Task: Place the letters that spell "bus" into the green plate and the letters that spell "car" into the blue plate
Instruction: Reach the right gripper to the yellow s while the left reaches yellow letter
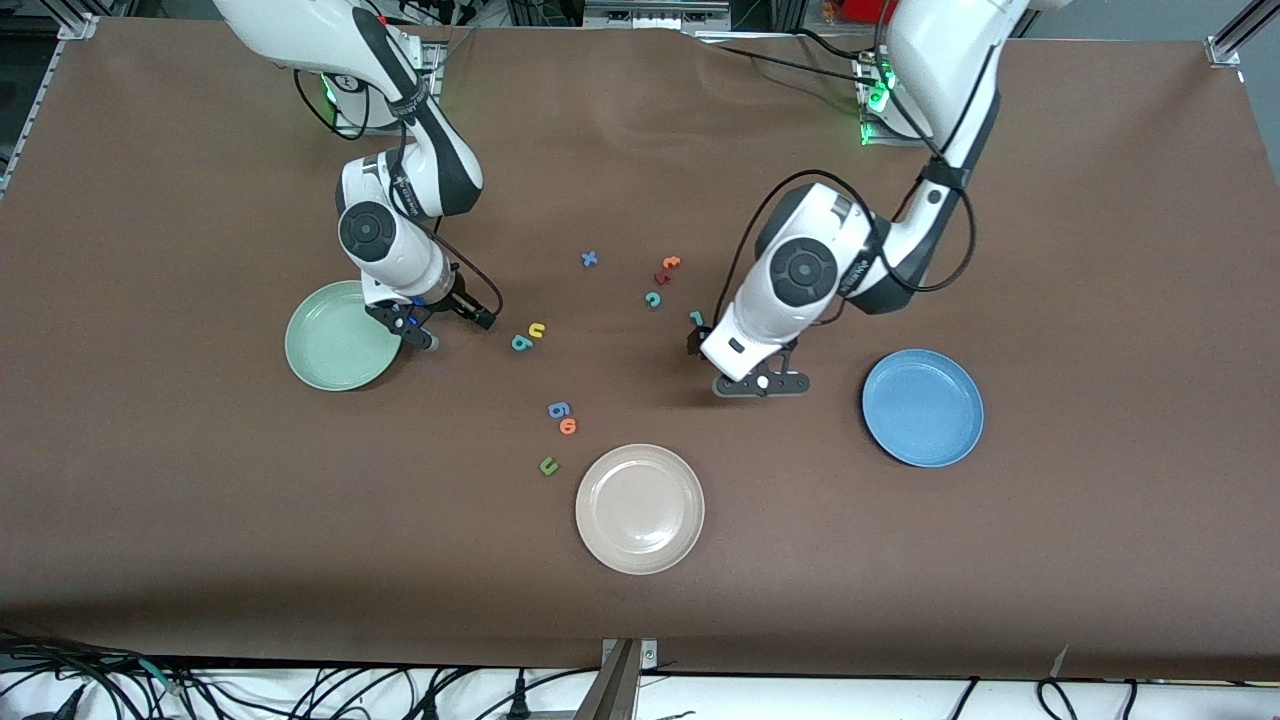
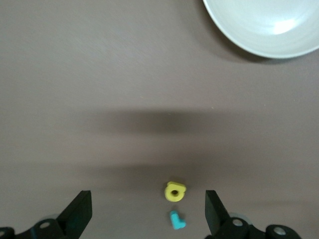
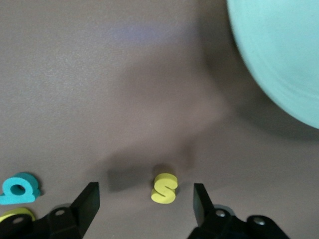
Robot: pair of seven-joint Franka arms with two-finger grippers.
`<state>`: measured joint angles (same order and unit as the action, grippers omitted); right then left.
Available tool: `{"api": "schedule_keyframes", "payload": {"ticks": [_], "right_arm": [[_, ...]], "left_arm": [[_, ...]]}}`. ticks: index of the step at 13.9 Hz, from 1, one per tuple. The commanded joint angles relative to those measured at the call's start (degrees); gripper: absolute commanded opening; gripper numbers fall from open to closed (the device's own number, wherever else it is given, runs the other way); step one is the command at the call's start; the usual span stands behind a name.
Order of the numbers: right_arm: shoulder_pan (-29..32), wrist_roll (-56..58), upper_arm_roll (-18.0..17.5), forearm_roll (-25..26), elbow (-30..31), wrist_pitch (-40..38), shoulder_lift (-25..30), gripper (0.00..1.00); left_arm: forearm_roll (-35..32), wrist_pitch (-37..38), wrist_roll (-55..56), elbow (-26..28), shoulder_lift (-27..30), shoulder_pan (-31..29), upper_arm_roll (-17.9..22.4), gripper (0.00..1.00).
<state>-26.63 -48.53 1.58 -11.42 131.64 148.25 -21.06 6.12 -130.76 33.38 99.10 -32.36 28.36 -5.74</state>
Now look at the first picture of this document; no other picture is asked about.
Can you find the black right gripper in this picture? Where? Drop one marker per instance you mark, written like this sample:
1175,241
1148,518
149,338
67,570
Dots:
457,298

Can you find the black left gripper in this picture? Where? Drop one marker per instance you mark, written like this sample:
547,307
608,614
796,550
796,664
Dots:
694,343

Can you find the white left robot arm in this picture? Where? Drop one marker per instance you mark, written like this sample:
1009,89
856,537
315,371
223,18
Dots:
800,268

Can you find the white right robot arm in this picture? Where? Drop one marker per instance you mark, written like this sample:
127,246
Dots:
385,235

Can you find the green plate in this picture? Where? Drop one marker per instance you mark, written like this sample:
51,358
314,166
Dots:
330,345

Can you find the beige plate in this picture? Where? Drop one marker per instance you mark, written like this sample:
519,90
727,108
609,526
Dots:
640,509

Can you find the blue plate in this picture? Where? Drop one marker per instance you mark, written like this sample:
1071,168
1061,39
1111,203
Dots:
923,407

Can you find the brown table cover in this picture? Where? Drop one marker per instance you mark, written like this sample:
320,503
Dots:
200,520

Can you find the red box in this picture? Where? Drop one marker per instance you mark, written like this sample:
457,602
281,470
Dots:
865,10

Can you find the white paper tag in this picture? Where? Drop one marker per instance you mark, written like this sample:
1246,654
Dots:
1060,662

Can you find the aluminium corner profile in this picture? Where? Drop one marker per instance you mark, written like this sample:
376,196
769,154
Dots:
78,27
1222,50

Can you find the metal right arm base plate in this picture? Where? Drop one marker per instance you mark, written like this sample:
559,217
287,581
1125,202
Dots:
345,128

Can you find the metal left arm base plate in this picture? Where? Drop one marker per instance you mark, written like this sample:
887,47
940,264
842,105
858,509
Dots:
872,137

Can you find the grey metal frame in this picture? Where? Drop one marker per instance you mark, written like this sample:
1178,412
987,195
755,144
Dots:
650,15

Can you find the aluminium profile bracket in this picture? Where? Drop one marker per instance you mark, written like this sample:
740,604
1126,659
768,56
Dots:
615,690

